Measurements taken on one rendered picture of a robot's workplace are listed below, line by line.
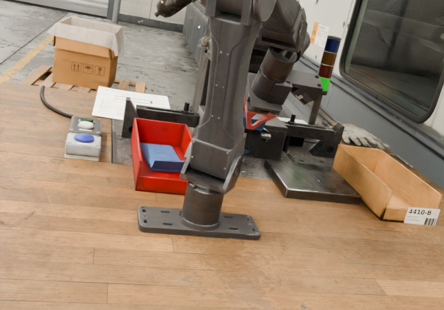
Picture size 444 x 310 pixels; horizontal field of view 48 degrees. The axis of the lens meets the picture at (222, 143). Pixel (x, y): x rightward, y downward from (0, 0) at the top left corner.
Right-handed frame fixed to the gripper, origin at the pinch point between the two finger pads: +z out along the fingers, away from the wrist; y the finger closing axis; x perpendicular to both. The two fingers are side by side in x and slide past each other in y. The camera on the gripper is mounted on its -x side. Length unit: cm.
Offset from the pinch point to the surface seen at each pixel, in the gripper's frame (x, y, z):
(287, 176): -8.5, -11.0, 3.8
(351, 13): -70, 105, 30
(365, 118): -65, 50, 39
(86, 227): 32.2, -33.3, -5.4
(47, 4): 133, 770, 536
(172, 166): 16.5, -12.1, 4.0
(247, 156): -3.7, 0.5, 12.6
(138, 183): 23.8, -20.1, 0.0
